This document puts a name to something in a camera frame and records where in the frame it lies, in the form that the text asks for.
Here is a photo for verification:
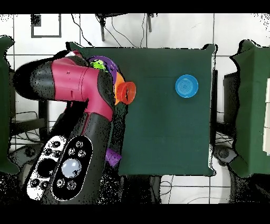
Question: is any black table frame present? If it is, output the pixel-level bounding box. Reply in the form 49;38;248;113
9;100;50;144

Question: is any black tripod stand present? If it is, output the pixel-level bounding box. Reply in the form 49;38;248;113
95;13;156;42

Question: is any flat-bottomed light blue bowl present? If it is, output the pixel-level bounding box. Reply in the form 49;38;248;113
175;74;199;99

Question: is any purple cup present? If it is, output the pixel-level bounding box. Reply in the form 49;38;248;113
104;147;123;168

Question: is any black square floor frame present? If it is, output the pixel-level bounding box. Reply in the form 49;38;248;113
31;14;62;39

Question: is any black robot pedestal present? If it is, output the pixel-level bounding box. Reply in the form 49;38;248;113
122;174;163;204

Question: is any green cup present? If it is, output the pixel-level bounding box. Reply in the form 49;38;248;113
90;59;108;72

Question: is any small orange bowl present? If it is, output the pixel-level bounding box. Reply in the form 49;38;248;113
116;81;137;105

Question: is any dark green tablecloth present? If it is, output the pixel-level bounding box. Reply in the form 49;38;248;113
68;41;216;176

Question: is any large yellow-orange bowl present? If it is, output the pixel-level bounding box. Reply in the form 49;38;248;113
113;71;127;106

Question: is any black chair base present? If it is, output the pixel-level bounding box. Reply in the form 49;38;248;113
213;144;238;166
8;143;44;167

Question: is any purple bowl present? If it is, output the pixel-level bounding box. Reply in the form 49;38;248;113
88;55;119;85

